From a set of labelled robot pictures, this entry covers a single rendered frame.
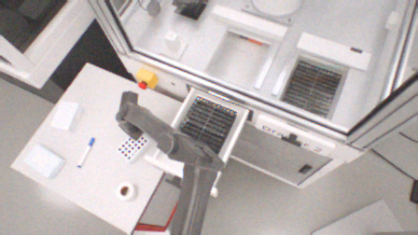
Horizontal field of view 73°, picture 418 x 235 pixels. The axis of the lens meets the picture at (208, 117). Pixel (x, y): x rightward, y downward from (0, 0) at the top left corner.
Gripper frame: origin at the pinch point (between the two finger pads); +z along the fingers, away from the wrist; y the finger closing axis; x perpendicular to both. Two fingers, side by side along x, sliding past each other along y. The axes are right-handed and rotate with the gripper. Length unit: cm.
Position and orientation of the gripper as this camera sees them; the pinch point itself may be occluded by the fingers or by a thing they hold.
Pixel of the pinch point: (139, 134)
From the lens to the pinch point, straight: 122.3
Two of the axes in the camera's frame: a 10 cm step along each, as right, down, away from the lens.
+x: -6.6, 7.1, -2.6
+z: 0.6, 3.9, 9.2
